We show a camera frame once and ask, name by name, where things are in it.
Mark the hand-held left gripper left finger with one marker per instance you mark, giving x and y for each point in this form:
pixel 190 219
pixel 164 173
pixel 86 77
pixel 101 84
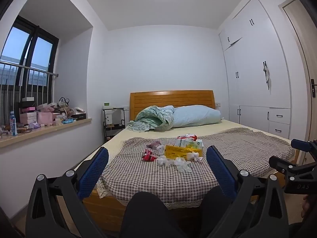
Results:
pixel 94 171

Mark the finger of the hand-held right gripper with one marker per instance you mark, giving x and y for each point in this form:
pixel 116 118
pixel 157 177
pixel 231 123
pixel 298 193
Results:
pixel 297 176
pixel 298 144

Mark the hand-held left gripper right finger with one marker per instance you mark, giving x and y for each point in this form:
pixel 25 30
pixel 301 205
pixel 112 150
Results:
pixel 220 171

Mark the white and green packet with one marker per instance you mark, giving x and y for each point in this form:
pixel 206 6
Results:
pixel 189 144

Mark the red wrapper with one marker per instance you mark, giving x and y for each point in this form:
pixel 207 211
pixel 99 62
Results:
pixel 148 156

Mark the clear plastic bottle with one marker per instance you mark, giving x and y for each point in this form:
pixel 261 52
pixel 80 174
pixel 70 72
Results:
pixel 159 150

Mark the person's right hand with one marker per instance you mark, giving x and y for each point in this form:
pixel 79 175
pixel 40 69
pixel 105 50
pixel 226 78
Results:
pixel 309 205

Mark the yellow box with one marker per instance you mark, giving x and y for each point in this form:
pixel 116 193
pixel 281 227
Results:
pixel 177 151

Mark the brown checked blanket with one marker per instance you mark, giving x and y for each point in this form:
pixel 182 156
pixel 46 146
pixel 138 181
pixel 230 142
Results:
pixel 148 178

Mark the beige windowsill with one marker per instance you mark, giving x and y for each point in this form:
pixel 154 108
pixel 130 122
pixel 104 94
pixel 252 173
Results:
pixel 62 125

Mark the black bedside rack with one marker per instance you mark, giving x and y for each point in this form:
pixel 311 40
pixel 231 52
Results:
pixel 123 121

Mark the light blue pillow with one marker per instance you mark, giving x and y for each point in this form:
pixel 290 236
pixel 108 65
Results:
pixel 195 116

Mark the purple cloth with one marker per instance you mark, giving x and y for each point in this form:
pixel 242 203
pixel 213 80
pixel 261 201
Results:
pixel 154 144

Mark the person's black pants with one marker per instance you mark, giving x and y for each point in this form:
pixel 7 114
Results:
pixel 148 215

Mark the pile of boxes and toiletries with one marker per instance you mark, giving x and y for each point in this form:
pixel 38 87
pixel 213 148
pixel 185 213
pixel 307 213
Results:
pixel 44 116

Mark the green floral quilt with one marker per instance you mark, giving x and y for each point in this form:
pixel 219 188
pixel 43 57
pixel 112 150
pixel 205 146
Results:
pixel 151 119

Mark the cream door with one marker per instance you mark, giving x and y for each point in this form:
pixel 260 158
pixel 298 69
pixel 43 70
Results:
pixel 302 54

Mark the blue and white bottle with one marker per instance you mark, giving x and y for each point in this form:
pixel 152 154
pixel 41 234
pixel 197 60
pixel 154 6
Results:
pixel 13 125

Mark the white wardrobe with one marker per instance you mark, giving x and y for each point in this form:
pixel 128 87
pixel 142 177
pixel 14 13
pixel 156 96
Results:
pixel 255 42

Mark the metal window railing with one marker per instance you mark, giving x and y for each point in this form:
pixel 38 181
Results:
pixel 29 68

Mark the black framed window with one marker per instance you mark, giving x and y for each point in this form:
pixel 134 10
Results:
pixel 32 42

